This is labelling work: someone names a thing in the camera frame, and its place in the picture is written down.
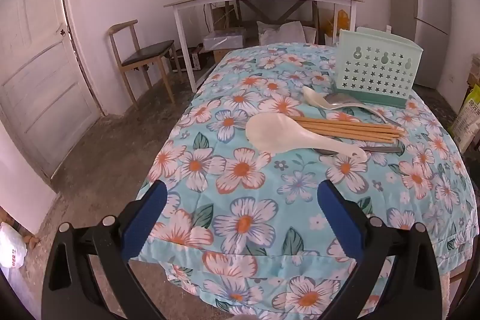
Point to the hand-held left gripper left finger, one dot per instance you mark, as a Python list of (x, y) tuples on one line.
[(144, 218)]

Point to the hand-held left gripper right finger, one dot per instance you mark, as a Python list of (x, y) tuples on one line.
[(339, 222)]

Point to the bundle of wooden chopsticks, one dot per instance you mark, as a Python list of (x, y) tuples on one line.
[(348, 128)]

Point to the white rice paddle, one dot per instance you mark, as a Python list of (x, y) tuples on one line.
[(273, 130)]

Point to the white ceramic spoon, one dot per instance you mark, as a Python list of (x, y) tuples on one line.
[(312, 95)]

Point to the teal perforated utensil holder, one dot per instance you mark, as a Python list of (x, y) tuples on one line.
[(375, 72)]

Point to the floral light blue blanket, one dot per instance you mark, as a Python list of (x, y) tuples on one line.
[(255, 200)]

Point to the white plastic bag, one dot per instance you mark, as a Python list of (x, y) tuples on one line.
[(11, 247)]

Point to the yellow-green printed bag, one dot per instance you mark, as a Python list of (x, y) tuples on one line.
[(467, 117)]

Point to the small black appliance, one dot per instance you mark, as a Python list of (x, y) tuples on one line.
[(189, 59)]

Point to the wooden chair with black seat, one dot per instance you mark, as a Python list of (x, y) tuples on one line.
[(148, 52)]

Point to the white panel door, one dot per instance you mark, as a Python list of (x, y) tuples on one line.
[(37, 61)]

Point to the plastic-wrapped box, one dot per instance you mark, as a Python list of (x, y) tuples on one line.
[(224, 39)]

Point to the white sack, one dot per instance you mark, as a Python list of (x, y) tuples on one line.
[(285, 32)]

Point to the yellow plastic bag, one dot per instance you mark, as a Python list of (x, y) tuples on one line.
[(339, 22)]

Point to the grey refrigerator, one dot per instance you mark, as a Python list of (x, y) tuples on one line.
[(427, 5)]

